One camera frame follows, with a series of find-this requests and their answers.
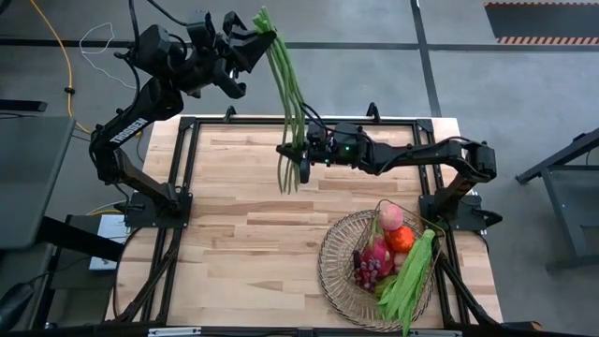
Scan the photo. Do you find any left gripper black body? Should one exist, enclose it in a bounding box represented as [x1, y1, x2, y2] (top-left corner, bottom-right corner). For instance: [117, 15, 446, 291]
[180, 32, 240, 95]

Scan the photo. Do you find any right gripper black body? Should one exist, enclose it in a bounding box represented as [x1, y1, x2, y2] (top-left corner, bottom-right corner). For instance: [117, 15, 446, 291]
[308, 122, 371, 169]

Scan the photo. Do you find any long green bean bundle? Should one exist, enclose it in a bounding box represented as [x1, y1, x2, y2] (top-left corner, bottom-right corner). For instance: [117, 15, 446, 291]
[252, 5, 308, 196]

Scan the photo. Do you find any pink dragon fruit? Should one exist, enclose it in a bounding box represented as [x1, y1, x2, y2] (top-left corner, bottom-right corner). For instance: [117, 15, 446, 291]
[358, 217, 395, 282]

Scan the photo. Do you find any purple grape bunch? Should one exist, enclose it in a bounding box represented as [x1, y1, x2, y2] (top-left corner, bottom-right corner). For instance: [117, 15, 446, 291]
[353, 259, 383, 292]

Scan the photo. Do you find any green corn husk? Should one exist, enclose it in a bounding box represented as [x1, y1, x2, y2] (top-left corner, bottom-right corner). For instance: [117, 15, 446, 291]
[375, 227, 437, 337]

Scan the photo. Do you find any white box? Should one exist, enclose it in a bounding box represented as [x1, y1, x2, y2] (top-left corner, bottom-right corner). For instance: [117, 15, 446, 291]
[88, 213, 131, 272]

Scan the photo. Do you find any black flat bar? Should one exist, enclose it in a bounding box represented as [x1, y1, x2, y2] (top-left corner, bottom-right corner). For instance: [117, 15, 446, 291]
[0, 98, 49, 113]

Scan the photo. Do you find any black desk leg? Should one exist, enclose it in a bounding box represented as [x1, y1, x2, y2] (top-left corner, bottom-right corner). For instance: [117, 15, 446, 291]
[36, 215, 126, 263]

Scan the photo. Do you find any grey desk top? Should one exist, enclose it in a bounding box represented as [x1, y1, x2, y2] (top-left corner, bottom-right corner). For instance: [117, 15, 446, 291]
[0, 115, 77, 252]

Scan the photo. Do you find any black mat orange striped edge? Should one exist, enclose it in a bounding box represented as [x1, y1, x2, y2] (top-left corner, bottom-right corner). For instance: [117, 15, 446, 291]
[483, 1, 599, 47]

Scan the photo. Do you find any black rounded object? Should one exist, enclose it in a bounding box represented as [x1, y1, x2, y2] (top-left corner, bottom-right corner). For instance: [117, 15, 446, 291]
[0, 279, 37, 334]

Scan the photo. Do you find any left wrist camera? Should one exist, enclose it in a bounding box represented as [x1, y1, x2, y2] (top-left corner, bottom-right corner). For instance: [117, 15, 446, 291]
[186, 9, 218, 48]

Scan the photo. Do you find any black metal table frame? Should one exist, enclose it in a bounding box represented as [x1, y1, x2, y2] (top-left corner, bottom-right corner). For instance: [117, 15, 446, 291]
[105, 114, 504, 337]

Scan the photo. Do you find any gold wire basket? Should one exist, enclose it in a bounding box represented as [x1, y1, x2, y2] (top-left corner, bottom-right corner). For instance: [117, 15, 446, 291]
[351, 198, 449, 329]

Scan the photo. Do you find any thin white cable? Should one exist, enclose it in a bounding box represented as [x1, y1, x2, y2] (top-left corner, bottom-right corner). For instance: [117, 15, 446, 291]
[78, 22, 139, 90]

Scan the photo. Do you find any yellow floor cable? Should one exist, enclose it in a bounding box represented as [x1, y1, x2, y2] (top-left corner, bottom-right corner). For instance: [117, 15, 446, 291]
[28, 0, 95, 137]

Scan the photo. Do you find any black desk leg frame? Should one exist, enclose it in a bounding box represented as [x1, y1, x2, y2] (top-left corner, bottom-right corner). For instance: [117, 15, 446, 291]
[514, 125, 599, 273]

